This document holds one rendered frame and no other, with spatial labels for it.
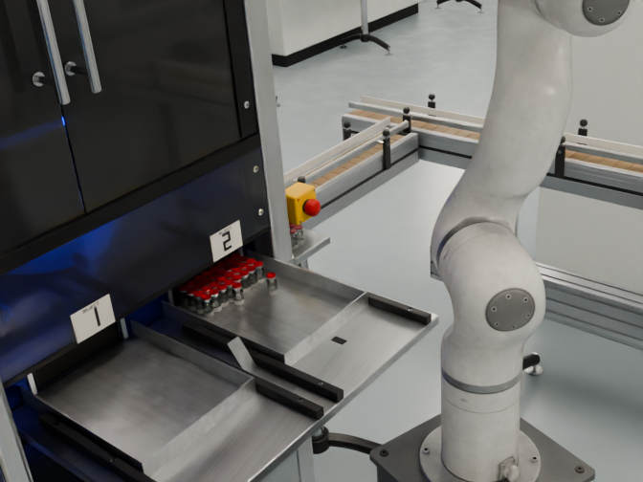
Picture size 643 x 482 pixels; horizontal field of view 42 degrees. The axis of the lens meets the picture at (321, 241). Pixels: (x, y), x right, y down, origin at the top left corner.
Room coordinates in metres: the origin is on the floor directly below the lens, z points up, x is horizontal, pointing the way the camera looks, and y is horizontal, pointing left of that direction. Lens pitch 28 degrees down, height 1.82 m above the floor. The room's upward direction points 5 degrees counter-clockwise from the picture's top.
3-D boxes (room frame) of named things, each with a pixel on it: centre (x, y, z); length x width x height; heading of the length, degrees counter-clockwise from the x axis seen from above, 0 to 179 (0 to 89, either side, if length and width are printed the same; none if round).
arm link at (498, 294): (0.97, -0.22, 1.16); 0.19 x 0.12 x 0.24; 5
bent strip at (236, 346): (1.25, 0.13, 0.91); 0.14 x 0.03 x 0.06; 49
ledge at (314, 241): (1.78, 0.07, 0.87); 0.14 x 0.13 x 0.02; 49
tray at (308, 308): (1.47, 0.13, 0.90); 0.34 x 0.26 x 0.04; 49
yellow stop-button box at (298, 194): (1.74, 0.05, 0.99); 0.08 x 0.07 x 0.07; 49
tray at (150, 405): (1.22, 0.35, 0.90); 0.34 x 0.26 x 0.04; 49
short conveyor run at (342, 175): (2.05, -0.03, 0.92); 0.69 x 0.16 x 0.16; 139
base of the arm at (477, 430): (1.01, -0.22, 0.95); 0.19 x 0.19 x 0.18
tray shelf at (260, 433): (1.30, 0.19, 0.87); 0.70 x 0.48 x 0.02; 139
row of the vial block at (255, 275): (1.53, 0.19, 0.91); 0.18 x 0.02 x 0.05; 139
